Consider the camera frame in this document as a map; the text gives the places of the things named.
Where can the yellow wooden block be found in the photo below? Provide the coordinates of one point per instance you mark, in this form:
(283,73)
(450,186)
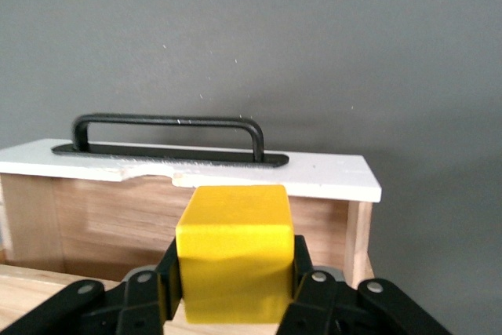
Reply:
(235,252)

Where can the dark grey table mat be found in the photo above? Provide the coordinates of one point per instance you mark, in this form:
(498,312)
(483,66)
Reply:
(251,37)

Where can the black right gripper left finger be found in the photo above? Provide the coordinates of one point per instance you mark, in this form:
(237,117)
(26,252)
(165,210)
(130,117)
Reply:
(117,307)

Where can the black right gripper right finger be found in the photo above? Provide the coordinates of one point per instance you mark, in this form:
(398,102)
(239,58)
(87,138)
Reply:
(333,307)

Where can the wooden drawer cabinet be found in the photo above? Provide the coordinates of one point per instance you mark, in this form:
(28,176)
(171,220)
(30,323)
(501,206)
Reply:
(39,292)

